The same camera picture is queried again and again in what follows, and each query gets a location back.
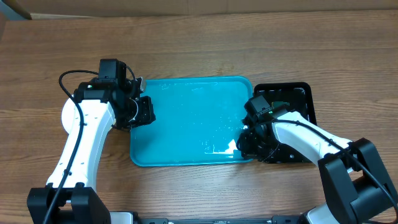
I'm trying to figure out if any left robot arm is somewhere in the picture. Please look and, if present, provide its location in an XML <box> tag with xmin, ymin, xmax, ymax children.
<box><xmin>27</xmin><ymin>58</ymin><xmax>155</xmax><ymax>223</ymax></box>

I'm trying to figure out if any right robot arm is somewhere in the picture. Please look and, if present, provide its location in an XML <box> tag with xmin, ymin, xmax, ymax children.
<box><xmin>236</xmin><ymin>95</ymin><xmax>397</xmax><ymax>223</ymax></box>

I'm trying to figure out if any black plastic tray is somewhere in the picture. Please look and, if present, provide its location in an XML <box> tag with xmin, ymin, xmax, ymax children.
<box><xmin>254</xmin><ymin>82</ymin><xmax>317</xmax><ymax>164</ymax></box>

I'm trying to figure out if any white plate with blue rim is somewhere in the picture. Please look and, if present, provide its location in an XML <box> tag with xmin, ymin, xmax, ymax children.
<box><xmin>61</xmin><ymin>98</ymin><xmax>75</xmax><ymax>134</ymax></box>

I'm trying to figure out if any teal plastic tray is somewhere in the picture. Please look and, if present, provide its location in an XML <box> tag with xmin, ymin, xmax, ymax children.
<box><xmin>130</xmin><ymin>76</ymin><xmax>252</xmax><ymax>167</ymax></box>

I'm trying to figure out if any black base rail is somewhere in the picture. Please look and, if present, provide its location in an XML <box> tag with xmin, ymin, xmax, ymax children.
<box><xmin>108</xmin><ymin>212</ymin><xmax>307</xmax><ymax>224</ymax></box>

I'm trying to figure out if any dark chair leg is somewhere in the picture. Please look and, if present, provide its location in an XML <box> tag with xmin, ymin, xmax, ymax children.
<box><xmin>1</xmin><ymin>0</ymin><xmax>32</xmax><ymax>21</ymax></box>

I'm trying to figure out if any green and yellow sponge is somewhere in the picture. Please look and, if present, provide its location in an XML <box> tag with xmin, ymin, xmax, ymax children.
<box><xmin>272</xmin><ymin>101</ymin><xmax>290</xmax><ymax>108</ymax></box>

